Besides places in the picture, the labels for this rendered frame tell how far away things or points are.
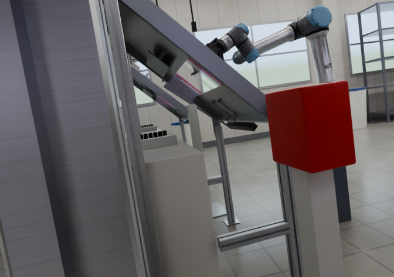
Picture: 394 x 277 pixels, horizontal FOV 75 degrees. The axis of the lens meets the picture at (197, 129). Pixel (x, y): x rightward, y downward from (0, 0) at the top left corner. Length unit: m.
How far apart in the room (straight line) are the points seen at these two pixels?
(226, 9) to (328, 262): 5.08
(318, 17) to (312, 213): 1.10
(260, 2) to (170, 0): 1.74
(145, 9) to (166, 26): 0.08
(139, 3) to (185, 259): 0.86
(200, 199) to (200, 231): 0.11
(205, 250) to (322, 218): 0.50
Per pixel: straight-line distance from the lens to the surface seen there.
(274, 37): 1.55
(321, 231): 0.61
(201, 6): 5.35
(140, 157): 0.81
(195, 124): 1.82
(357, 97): 5.35
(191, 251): 0.97
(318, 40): 1.51
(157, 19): 0.90
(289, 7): 5.92
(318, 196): 0.58
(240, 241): 0.97
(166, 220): 0.91
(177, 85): 1.55
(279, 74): 5.47
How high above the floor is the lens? 0.77
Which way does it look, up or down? 4 degrees down
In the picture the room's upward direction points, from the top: 9 degrees counter-clockwise
